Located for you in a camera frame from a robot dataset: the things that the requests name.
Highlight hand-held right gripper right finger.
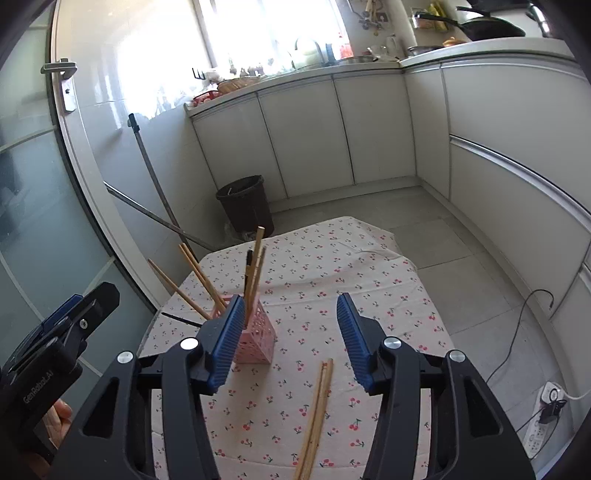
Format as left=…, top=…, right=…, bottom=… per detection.
left=336, top=292, right=536, bottom=480

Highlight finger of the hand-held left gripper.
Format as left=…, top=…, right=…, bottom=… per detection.
left=39, top=295, right=86, bottom=334
left=60, top=282, right=121, bottom=358

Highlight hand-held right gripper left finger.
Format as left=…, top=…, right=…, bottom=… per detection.
left=48, top=295, right=246, bottom=480

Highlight pink perforated plastic basket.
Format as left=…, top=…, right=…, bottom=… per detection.
left=210, top=295, right=278, bottom=365

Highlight wooden chopstick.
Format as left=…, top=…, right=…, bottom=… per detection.
left=244, top=226, right=266, bottom=308
left=294, top=361, right=327, bottom=480
left=249, top=246, right=268, bottom=315
left=148, top=259, right=211, bottom=321
left=184, top=243, right=228, bottom=310
left=178, top=244, right=223, bottom=315
left=305, top=357, right=334, bottom=480

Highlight person's left hand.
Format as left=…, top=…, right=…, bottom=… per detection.
left=46, top=399, right=74, bottom=450

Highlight cherry print tablecloth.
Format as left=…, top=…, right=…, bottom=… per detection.
left=139, top=216, right=446, bottom=480

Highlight sliding glass door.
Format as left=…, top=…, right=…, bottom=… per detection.
left=0, top=0, right=160, bottom=384

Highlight grey metal pole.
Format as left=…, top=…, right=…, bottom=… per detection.
left=102, top=181, right=215, bottom=250

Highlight dark plastic trash bin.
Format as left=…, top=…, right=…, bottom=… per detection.
left=215, top=174, right=276, bottom=236

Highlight grey mop pole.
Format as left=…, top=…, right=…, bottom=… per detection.
left=127, top=113, right=190, bottom=241

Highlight white power strip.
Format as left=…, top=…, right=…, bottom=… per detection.
left=526, top=381, right=567, bottom=452

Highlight white kitchen cabinets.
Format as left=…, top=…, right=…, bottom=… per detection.
left=185, top=39, right=591, bottom=370

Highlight black plug adapter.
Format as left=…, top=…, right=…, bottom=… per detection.
left=538, top=398, right=567, bottom=424

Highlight woven basket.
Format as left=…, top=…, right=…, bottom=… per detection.
left=217, top=76, right=260, bottom=94

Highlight bright window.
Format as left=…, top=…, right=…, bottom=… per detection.
left=198, top=0, right=349, bottom=70

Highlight white kitchen countertop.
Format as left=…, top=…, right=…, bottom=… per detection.
left=185, top=36, right=578, bottom=112

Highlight yellow bottles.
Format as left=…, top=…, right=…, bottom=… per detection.
left=427, top=4, right=451, bottom=31

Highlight black wok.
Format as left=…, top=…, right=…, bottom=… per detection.
left=412, top=6, right=527, bottom=40

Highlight black cable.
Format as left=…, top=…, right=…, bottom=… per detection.
left=485, top=289, right=555, bottom=384

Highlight metal door handle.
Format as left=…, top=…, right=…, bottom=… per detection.
left=41, top=58, right=78, bottom=112

